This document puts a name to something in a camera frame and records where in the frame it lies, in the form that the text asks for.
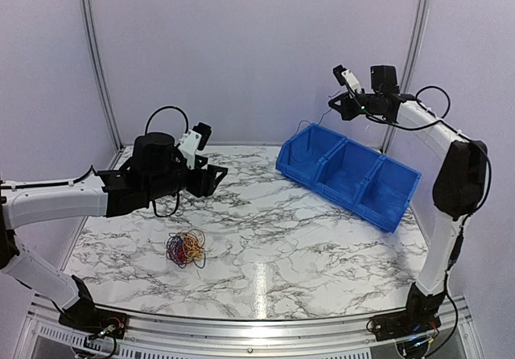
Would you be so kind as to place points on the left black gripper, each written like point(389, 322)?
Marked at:
point(204, 183)

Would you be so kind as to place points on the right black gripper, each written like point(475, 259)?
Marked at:
point(346, 113)

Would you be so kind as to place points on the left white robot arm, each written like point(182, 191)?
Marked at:
point(29, 203)

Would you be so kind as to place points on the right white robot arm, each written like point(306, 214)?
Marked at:
point(460, 188)

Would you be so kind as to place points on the blue three-compartment bin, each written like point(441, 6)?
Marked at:
point(375, 187)

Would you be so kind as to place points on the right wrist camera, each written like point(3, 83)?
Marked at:
point(347, 79)

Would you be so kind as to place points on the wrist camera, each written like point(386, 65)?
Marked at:
point(347, 79)
point(194, 140)

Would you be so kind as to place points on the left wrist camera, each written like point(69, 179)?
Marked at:
point(194, 140)

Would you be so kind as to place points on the right aluminium frame post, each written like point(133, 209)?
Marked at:
point(415, 43)

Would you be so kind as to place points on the aluminium frame post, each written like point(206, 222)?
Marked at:
point(415, 43)
point(99, 73)

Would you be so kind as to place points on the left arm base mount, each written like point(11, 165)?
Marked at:
point(97, 322)

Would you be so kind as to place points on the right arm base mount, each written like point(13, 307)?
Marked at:
point(399, 324)

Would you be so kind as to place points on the left aluminium frame post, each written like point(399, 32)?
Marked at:
point(99, 73)

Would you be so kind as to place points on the aluminium front rail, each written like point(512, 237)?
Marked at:
point(159, 336)

